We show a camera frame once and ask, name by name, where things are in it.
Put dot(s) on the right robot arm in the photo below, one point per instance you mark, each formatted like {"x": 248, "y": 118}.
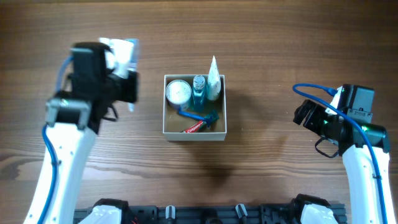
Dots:
{"x": 363, "y": 146}

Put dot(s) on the Colgate toothpaste tube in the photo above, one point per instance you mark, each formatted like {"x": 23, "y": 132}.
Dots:
{"x": 199, "y": 125}

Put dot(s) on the white lotion tube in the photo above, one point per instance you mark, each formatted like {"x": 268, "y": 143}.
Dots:
{"x": 213, "y": 86}

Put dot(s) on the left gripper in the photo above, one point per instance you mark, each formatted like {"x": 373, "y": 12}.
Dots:
{"x": 129, "y": 87}

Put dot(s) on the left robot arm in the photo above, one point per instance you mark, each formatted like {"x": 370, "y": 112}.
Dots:
{"x": 90, "y": 80}

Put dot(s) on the white blue toothbrush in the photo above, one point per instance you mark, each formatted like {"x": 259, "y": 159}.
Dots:
{"x": 132, "y": 72}

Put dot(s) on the blue disposable razor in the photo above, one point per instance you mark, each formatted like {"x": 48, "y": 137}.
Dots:
{"x": 208, "y": 119}

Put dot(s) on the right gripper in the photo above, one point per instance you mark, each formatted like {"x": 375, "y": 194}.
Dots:
{"x": 310, "y": 116}

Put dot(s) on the cotton swab jar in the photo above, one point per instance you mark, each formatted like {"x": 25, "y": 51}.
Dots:
{"x": 179, "y": 93}

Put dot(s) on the blue mouthwash bottle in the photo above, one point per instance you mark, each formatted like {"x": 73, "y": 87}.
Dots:
{"x": 198, "y": 92}

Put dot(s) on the white cardboard box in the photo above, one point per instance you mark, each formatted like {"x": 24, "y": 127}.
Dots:
{"x": 180, "y": 122}

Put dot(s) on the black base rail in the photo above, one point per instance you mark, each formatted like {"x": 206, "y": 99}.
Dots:
{"x": 265, "y": 213}

